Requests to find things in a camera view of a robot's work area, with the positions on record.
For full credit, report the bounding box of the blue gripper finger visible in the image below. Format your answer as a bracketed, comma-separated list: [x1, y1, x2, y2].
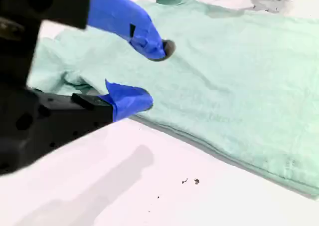
[86, 0, 177, 62]
[71, 78, 154, 123]

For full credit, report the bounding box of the pale green T-shirt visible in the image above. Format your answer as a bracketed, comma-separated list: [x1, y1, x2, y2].
[27, 0, 319, 200]

